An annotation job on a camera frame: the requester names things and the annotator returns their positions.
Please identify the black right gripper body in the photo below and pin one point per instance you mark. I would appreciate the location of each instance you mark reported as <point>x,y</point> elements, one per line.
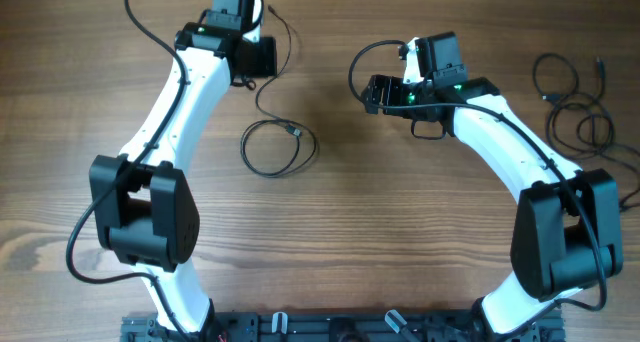
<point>382,94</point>

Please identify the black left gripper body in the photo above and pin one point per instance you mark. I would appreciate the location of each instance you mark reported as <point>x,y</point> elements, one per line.
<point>257,57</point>

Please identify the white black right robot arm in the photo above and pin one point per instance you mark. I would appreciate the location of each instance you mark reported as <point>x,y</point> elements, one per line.
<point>567,234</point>

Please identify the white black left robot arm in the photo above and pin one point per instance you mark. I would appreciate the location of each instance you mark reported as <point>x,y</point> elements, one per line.
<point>144,210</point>

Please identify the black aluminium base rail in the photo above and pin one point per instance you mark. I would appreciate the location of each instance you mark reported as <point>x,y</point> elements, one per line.
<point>340,327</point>

